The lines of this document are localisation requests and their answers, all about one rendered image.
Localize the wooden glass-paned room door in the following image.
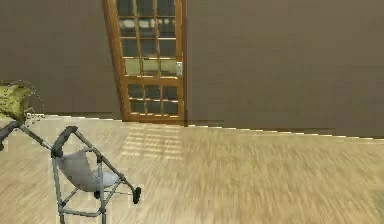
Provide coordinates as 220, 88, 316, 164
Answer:
102, 0, 186, 126

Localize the grey folding stroller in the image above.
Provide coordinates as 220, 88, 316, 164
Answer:
0, 120, 142, 224

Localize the yellow-green house plant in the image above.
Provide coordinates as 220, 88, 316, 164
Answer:
0, 80, 46, 122

